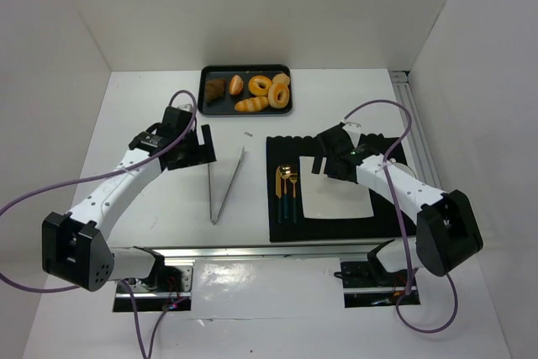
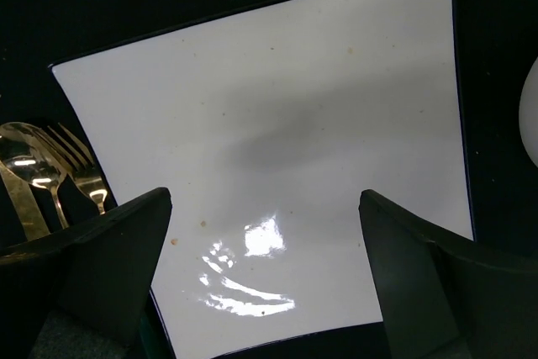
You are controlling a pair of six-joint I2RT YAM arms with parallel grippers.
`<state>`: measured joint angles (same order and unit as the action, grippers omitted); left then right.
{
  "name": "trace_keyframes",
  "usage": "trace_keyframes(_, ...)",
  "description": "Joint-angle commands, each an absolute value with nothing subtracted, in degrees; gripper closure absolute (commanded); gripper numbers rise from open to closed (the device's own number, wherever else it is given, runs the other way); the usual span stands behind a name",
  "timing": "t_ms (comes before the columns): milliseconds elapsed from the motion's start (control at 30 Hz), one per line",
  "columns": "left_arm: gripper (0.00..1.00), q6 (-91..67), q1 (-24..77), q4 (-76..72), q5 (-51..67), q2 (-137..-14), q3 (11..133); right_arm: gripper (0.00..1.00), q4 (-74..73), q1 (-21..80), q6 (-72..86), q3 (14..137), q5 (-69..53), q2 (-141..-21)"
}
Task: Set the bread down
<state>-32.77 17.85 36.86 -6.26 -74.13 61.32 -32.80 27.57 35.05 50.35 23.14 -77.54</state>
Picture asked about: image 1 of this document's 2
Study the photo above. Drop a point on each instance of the round pale bun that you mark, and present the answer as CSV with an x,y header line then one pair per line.
x,y
281,78

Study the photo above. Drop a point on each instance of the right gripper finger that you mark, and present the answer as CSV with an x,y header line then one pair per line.
x,y
319,165
333,167

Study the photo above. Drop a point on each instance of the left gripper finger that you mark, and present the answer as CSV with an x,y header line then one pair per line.
x,y
185,159
207,148

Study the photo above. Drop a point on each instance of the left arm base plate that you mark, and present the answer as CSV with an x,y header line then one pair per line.
x,y
172,291

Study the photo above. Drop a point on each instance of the black placemat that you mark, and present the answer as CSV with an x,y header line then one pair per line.
x,y
287,150

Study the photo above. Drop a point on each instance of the aluminium rail front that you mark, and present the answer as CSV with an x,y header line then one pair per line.
x,y
234,252

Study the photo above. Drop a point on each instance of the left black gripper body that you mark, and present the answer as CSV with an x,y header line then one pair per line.
x,y
201,150

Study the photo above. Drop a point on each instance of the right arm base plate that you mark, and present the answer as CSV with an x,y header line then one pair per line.
x,y
364,289

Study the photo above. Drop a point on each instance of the metal tongs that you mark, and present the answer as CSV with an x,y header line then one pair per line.
x,y
222,175

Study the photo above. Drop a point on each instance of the glazed bagel front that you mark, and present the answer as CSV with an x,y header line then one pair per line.
x,y
278,95

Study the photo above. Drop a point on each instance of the gold spoon green handle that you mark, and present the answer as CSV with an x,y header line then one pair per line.
x,y
285,172

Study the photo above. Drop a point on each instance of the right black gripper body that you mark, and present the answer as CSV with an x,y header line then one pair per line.
x,y
329,161

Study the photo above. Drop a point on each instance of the gold knife green handle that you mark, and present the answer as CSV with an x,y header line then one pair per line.
x,y
279,194

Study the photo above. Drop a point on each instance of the brown chocolate croissant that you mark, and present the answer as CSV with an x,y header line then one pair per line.
x,y
214,89

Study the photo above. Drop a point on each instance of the gold fork green handle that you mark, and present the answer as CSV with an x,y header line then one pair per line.
x,y
294,180

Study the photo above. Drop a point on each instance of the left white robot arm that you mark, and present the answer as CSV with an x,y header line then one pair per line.
x,y
75,244

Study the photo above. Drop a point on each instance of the glazed bagel back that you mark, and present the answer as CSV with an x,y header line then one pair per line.
x,y
259,85

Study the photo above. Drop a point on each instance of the white cup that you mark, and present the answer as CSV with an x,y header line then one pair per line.
x,y
403,167

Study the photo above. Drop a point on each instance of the glazed bagel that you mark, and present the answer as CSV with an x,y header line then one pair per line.
x,y
259,85
278,95

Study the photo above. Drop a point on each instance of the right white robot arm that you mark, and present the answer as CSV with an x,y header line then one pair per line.
x,y
447,232

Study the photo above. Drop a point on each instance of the small oval orange bread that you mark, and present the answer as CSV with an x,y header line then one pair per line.
x,y
236,85

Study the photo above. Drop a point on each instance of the white square plate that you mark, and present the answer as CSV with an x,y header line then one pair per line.
x,y
327,198

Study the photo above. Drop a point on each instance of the striped twisted bread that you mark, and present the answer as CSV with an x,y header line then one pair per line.
x,y
252,105

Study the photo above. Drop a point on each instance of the black baking tray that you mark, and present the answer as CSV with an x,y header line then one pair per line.
x,y
225,105

